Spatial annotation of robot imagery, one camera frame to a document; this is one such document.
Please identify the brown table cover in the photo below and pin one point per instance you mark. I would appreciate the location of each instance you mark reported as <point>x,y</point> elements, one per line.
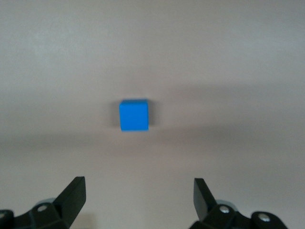
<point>152,47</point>

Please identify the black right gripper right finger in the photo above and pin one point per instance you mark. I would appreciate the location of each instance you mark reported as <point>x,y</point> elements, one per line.
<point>202,198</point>

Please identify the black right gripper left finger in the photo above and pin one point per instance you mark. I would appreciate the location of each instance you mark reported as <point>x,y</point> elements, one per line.
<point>71,202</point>

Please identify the blue cube block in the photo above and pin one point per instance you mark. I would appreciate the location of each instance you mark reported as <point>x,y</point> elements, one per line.
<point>134,115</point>

